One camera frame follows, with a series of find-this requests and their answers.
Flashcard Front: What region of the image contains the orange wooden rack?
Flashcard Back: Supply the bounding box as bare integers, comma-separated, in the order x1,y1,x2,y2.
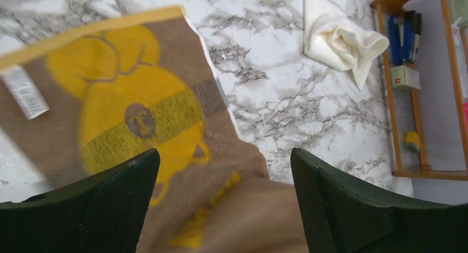
371,0,467,181

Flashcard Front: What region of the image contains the small white staple box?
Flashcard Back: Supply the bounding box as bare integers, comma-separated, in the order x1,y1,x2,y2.
390,65,421,90

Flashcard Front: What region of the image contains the pink plastic item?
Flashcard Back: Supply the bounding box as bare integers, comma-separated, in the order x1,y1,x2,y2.
463,102,468,127

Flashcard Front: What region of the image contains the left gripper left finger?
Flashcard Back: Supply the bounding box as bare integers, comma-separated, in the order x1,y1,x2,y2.
1,149,160,252

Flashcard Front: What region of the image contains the blue stapler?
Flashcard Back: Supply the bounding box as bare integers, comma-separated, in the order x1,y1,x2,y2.
389,10,422,66

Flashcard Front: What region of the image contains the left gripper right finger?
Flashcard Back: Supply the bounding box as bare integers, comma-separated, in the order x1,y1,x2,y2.
290,148,467,252

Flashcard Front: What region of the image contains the small yellow object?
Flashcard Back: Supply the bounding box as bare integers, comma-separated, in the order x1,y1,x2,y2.
404,131,421,153

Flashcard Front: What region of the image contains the cream white towel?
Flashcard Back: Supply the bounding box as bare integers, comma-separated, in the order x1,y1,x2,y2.
304,0,389,89

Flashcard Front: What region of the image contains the brown yellow bear towel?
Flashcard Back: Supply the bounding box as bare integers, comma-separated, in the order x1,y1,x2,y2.
1,6,309,252

